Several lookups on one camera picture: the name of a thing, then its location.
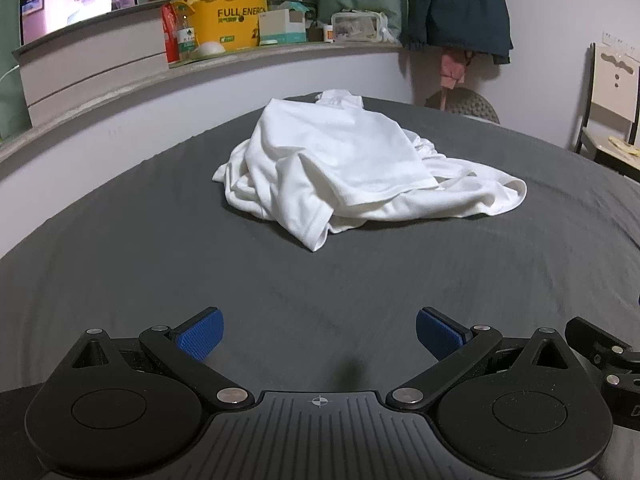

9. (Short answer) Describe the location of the pink cloth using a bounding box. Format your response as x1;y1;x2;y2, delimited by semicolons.
439;47;476;91

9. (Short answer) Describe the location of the open laptop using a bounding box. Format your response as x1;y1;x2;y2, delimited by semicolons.
19;0;138;46

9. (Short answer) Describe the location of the round grey stool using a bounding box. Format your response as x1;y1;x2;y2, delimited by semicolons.
424;86;501;125

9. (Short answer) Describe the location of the dark teal jacket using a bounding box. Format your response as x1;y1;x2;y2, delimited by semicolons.
400;0;515;65

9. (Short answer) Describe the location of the white t-shirt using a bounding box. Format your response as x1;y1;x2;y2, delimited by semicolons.
212;89;528;253

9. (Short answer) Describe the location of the clear zip pouch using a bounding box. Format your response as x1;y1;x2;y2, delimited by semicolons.
330;10;386;43

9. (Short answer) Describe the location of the yellow cardboard box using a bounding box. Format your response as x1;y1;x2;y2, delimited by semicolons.
192;0;268;53

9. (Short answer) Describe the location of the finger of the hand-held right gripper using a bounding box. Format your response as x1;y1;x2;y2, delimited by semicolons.
565;316;638;373

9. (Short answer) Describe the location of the grey storage box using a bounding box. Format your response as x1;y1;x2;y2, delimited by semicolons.
12;0;171;128

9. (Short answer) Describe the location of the white and teal box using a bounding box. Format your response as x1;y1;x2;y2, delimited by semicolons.
258;8;307;46

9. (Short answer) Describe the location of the white wall socket strip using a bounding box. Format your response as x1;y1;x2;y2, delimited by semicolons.
602;31;640;52

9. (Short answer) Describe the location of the cream wooden chair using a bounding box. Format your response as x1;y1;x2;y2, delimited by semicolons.
574;42;640;181

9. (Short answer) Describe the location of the green label bottle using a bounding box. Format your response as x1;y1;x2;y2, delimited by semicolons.
177;12;198;61

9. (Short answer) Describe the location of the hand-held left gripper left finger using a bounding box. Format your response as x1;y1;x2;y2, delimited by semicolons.
72;307;256;411

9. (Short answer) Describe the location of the yellow cloth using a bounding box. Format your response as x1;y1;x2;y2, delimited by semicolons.
607;136;640;157

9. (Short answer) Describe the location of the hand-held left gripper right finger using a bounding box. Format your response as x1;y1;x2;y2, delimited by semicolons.
387;307;571;411

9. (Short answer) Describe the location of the red snack packet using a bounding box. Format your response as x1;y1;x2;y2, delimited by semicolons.
161;2;181;63

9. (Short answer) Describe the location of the grey stone ledge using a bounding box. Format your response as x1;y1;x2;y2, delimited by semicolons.
0;40;406;161

